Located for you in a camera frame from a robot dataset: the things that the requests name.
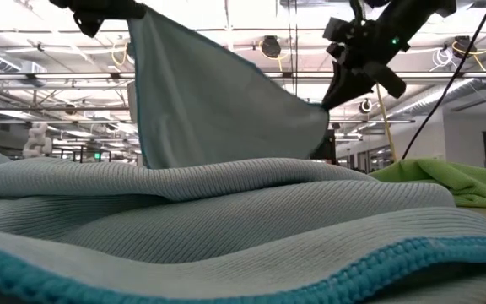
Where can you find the white robot figure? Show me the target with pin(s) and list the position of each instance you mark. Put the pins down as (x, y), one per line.
(37, 141)

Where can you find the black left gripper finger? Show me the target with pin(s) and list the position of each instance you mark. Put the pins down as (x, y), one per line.
(122, 9)

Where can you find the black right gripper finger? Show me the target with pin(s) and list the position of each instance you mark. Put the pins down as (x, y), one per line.
(346, 84)

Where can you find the ceiling light strip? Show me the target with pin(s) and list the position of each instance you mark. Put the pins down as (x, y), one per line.
(57, 76)

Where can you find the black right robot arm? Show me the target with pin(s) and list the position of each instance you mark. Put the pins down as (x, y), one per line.
(420, 10)

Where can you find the light blue microfiber towel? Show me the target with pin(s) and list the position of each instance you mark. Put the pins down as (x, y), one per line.
(209, 114)
(226, 219)

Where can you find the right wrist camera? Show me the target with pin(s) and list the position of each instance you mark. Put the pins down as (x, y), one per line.
(336, 30)

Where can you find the black wall screen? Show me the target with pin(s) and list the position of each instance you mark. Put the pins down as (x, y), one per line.
(331, 148)

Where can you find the green microfiber towel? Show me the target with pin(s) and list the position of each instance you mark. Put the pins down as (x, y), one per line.
(458, 181)

